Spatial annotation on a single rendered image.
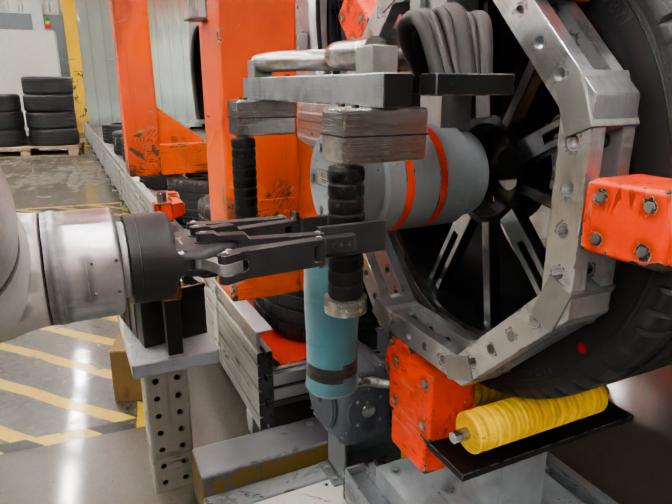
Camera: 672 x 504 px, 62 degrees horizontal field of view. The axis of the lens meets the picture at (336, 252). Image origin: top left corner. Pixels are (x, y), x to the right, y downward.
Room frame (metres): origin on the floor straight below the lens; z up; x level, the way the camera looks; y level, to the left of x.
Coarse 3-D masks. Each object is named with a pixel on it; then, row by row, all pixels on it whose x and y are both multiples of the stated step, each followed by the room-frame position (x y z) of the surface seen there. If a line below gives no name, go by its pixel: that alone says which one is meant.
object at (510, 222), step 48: (480, 0) 0.86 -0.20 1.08; (480, 96) 0.84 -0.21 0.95; (528, 96) 0.77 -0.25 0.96; (528, 144) 0.75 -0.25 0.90; (528, 192) 0.74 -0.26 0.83; (432, 240) 1.00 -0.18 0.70; (480, 240) 1.04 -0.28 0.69; (528, 240) 0.73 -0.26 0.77; (432, 288) 0.91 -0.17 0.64; (480, 288) 0.93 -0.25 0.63; (528, 288) 0.95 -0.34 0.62; (480, 336) 0.77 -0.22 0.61
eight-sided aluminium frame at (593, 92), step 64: (384, 0) 0.88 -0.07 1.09; (512, 0) 0.64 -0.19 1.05; (576, 64) 0.56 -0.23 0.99; (576, 128) 0.55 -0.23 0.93; (576, 192) 0.54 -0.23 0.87; (384, 256) 0.95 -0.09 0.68; (576, 256) 0.53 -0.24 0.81; (384, 320) 0.86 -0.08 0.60; (512, 320) 0.60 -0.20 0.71; (576, 320) 0.55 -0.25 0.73
